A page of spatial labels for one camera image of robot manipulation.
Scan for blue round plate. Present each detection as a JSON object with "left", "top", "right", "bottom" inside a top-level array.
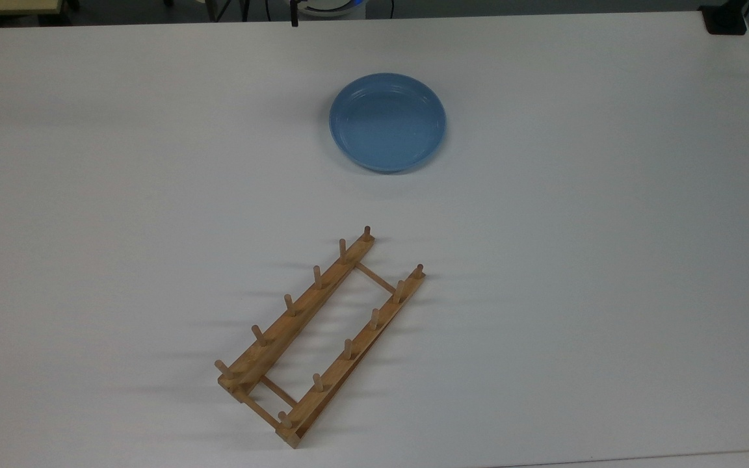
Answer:
[{"left": 329, "top": 73, "right": 447, "bottom": 174}]

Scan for black clamp mount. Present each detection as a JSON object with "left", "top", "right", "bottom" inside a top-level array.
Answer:
[{"left": 700, "top": 3, "right": 748, "bottom": 35}]

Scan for wooden peg plate rack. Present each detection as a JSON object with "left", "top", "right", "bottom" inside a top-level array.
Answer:
[{"left": 214, "top": 226, "right": 426, "bottom": 449}]

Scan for tan wooden side table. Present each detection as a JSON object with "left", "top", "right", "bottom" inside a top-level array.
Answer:
[{"left": 0, "top": 0, "right": 64, "bottom": 16}]

